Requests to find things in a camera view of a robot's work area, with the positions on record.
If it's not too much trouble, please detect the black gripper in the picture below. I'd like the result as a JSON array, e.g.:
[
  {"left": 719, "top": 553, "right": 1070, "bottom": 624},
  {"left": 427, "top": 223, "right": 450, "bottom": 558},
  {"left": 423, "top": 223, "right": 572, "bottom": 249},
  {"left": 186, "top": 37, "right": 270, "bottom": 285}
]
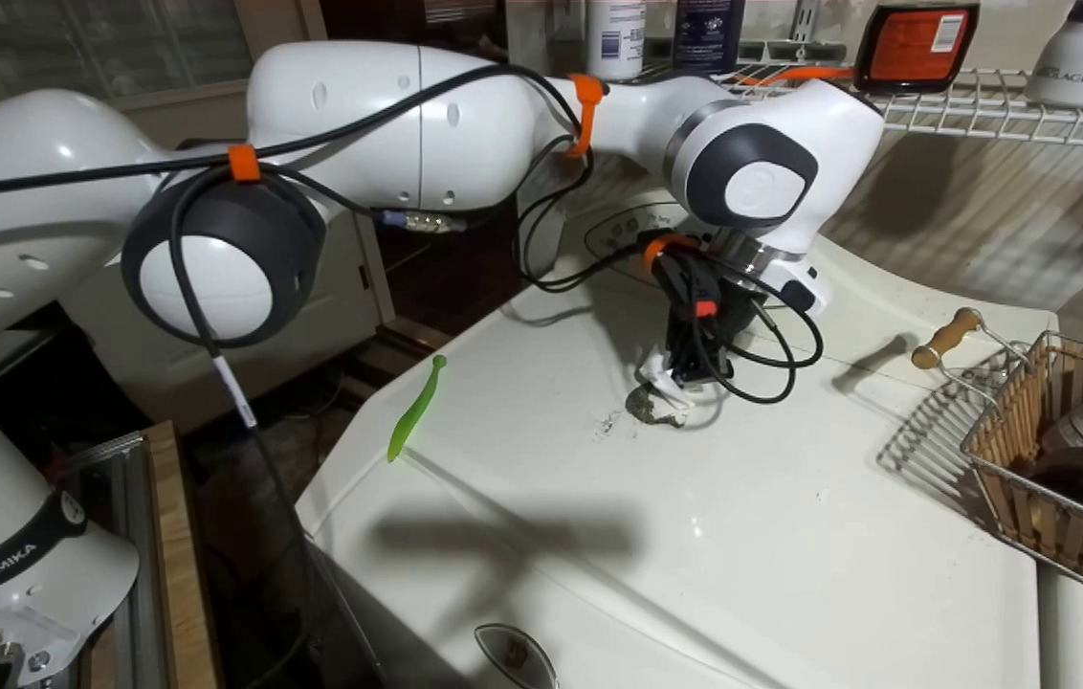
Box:
[{"left": 649, "top": 241, "right": 758, "bottom": 383}]

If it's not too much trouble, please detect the white napkin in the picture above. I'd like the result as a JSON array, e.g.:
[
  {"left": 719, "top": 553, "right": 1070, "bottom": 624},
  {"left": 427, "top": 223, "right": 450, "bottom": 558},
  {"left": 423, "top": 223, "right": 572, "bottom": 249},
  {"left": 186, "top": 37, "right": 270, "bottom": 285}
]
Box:
[{"left": 627, "top": 350, "right": 726, "bottom": 430}]

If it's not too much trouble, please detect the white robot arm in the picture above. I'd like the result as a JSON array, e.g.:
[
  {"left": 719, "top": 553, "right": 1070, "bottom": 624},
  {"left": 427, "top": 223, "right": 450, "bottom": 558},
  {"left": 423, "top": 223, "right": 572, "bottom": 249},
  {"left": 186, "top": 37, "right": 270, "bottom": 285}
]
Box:
[{"left": 0, "top": 42, "right": 885, "bottom": 356}]

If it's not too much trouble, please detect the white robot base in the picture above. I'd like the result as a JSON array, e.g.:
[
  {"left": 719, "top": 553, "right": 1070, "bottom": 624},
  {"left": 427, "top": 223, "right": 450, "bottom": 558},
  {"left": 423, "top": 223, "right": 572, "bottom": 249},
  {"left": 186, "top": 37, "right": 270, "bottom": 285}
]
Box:
[{"left": 0, "top": 433, "right": 136, "bottom": 689}]

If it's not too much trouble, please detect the white washing machine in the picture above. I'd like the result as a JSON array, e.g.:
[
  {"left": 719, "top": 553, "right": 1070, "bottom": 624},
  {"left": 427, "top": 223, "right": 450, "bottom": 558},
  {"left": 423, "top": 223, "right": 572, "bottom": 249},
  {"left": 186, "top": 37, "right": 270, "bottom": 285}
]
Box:
[{"left": 286, "top": 183, "right": 1083, "bottom": 689}]

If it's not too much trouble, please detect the dark blue bottle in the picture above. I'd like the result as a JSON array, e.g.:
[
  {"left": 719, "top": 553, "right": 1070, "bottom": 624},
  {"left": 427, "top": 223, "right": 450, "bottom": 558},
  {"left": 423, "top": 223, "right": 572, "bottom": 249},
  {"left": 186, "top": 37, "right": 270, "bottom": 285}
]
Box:
[{"left": 672, "top": 0, "right": 747, "bottom": 72}]

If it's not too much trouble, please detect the white lotion bottle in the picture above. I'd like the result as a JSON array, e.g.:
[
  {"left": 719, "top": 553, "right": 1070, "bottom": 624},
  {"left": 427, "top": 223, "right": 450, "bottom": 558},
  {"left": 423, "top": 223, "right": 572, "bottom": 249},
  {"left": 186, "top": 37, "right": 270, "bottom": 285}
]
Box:
[{"left": 585, "top": 0, "right": 647, "bottom": 80}]

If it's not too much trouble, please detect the orange box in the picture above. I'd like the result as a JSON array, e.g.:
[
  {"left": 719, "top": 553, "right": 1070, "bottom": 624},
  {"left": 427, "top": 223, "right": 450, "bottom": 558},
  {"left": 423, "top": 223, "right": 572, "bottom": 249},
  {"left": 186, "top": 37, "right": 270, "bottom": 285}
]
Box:
[{"left": 857, "top": 4, "right": 980, "bottom": 91}]

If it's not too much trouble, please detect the green plastic strip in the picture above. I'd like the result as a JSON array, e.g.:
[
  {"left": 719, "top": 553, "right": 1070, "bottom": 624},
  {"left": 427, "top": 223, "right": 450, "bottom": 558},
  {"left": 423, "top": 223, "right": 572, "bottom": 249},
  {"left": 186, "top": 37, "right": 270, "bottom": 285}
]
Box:
[{"left": 386, "top": 356, "right": 446, "bottom": 465}]

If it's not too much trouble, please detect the wicker basket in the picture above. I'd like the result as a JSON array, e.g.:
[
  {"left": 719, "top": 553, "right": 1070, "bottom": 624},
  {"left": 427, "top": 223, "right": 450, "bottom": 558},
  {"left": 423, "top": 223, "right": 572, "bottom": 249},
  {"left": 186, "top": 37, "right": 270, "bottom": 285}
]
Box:
[{"left": 959, "top": 332, "right": 1083, "bottom": 583}]

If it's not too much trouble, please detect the wooden board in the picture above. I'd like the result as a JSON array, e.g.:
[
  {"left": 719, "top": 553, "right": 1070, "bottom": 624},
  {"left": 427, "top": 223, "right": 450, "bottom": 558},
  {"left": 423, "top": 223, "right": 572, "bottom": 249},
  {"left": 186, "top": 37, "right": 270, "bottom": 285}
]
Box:
[{"left": 142, "top": 421, "right": 221, "bottom": 689}]

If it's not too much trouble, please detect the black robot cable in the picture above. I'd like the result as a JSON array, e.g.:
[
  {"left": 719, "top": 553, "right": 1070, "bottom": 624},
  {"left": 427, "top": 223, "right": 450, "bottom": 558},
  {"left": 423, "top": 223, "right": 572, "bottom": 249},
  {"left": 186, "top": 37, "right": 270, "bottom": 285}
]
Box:
[{"left": 0, "top": 60, "right": 826, "bottom": 436}]

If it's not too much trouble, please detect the wooden handled tool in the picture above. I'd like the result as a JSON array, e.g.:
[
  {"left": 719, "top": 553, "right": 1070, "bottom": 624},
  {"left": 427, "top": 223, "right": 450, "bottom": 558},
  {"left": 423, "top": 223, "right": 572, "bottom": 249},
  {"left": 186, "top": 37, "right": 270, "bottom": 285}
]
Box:
[{"left": 832, "top": 306, "right": 982, "bottom": 393}]

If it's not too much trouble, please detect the wire rack tray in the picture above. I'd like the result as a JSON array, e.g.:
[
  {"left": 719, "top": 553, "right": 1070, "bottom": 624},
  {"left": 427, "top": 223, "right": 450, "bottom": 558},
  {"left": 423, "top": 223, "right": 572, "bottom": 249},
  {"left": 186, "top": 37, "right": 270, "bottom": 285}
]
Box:
[{"left": 874, "top": 350, "right": 1020, "bottom": 523}]

